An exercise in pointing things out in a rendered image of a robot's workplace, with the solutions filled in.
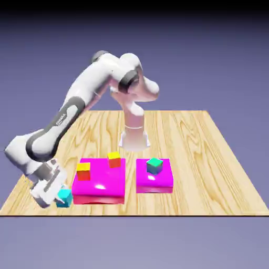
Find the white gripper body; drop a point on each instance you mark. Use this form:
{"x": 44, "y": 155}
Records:
{"x": 49, "y": 188}

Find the small cyan cube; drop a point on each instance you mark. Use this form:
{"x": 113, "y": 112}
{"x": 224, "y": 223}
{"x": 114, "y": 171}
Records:
{"x": 64, "y": 198}

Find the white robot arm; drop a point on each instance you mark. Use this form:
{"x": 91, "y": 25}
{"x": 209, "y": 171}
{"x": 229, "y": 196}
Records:
{"x": 84, "y": 84}

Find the small red yellow-topped cube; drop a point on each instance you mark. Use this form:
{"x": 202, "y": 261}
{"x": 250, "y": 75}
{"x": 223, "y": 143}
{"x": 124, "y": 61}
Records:
{"x": 83, "y": 172}
{"x": 114, "y": 160}

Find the small green cube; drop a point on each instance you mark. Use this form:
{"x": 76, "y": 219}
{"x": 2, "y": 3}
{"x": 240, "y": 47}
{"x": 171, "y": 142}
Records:
{"x": 154, "y": 166}

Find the large magenta box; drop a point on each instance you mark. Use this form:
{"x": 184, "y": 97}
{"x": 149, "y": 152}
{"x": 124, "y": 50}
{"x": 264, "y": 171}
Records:
{"x": 100, "y": 180}

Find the smaller magenta box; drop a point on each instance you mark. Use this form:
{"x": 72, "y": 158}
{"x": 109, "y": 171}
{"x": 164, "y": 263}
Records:
{"x": 154, "y": 178}

